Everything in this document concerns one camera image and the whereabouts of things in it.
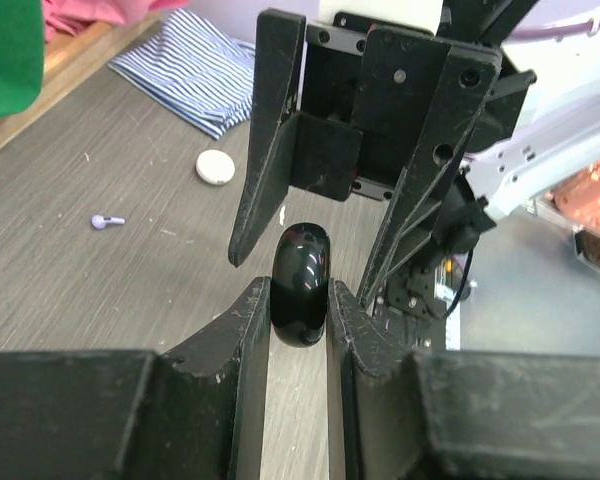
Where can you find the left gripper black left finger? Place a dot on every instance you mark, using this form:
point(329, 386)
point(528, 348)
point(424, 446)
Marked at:
point(193, 412)

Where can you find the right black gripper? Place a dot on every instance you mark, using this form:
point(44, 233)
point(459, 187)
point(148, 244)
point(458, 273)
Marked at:
point(382, 103)

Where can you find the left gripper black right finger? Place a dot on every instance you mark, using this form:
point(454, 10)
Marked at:
point(395, 412)

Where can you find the black round earbud case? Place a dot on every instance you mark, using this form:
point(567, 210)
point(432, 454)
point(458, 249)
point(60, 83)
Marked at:
point(299, 284)

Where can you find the white earbud charging case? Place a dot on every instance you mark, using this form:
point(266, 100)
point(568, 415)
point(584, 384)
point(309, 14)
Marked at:
point(215, 167)

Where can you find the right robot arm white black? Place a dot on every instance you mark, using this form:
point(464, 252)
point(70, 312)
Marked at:
point(557, 133)

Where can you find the blue white striped cloth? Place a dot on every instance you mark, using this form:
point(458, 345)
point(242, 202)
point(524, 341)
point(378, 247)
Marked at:
point(195, 70)

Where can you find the purple earbud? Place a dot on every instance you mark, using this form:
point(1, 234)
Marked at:
point(100, 222)

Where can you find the pink plastic basket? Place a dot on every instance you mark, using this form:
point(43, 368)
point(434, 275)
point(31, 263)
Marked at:
point(578, 197)

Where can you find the wooden clothes rack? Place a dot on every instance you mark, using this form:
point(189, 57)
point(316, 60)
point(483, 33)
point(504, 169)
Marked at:
point(69, 61)

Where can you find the pink t-shirt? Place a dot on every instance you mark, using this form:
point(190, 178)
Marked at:
point(73, 16)

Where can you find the green cloth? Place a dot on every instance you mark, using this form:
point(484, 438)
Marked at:
point(21, 54)

